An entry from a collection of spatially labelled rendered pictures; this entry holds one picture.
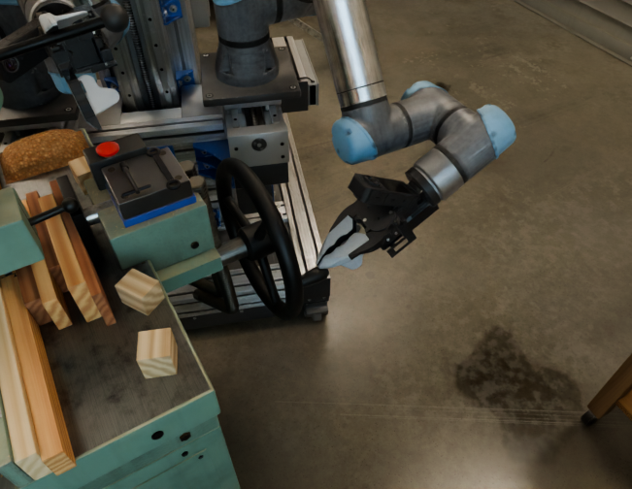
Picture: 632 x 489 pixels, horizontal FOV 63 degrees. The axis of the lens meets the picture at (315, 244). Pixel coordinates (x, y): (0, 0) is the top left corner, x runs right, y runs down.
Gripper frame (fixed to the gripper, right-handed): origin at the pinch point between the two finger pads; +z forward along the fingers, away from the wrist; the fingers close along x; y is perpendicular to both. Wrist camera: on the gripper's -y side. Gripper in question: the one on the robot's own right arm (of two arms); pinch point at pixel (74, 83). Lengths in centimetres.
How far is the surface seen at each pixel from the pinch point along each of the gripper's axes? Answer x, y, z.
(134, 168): 9.4, 2.4, 8.5
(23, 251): 9.7, -13.5, 15.6
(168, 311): 19.4, -1.7, 25.6
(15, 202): 5.3, -11.9, 12.2
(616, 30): 111, 286, -93
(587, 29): 117, 286, -111
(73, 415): 18.8, -15.5, 33.5
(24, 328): 14.6, -16.8, 22.5
